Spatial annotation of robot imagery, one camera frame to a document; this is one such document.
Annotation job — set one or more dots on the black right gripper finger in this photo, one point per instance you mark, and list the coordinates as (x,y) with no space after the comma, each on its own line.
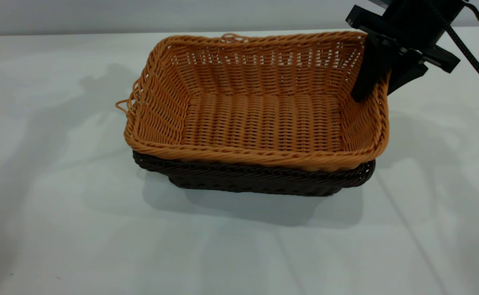
(407,69)
(372,69)

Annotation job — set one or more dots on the black wicker basket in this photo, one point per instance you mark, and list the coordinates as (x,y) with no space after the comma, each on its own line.
(243,180)

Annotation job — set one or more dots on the orange wicker basket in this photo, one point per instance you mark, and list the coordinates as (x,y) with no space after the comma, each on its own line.
(264,119)

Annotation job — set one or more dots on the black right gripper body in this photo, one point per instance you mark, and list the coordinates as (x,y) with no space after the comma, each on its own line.
(411,24)

